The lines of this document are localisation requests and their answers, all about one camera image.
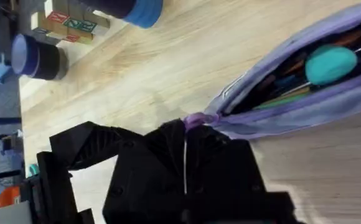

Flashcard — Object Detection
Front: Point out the black and purple tape roll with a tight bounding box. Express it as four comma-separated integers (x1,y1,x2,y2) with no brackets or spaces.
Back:
11,33,70,82

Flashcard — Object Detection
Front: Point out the orange object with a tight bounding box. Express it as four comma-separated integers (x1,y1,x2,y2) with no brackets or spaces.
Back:
0,185,22,208

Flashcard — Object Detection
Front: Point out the wooden toy blocks heap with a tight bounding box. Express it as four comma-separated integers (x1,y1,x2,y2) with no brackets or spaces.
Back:
30,0,111,45

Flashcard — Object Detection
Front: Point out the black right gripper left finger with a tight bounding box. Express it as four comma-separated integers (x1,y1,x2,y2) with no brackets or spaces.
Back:
101,119,187,224

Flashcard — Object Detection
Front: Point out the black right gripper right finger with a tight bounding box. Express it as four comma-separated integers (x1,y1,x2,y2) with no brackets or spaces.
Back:
185,123,269,224

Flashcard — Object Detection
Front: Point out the purple soft zip bag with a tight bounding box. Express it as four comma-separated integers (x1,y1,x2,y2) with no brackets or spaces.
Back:
182,0,361,141

